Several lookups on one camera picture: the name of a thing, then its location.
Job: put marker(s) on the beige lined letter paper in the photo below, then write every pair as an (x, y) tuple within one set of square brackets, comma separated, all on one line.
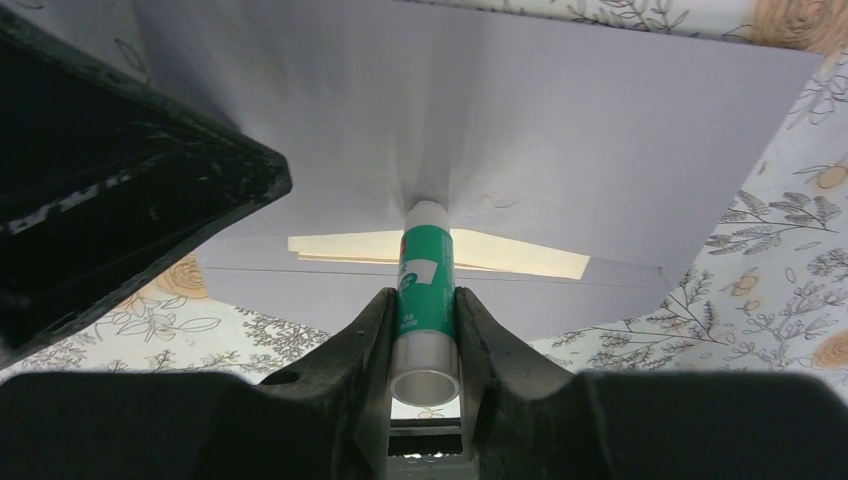
[(472, 251)]

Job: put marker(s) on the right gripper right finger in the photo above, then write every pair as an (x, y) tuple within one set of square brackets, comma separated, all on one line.
[(525, 417)]

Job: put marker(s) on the green white glue stick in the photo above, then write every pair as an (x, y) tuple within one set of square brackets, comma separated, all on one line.
[(425, 361)]

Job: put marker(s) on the grey lavender envelope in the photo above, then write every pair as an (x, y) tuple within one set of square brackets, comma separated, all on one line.
[(623, 146)]

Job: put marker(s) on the floral patterned table mat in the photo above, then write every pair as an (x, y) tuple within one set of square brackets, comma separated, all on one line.
[(768, 291)]

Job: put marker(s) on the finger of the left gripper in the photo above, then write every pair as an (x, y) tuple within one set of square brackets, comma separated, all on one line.
[(105, 183)]

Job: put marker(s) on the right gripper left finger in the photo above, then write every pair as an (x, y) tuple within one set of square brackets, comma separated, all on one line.
[(325, 416)]

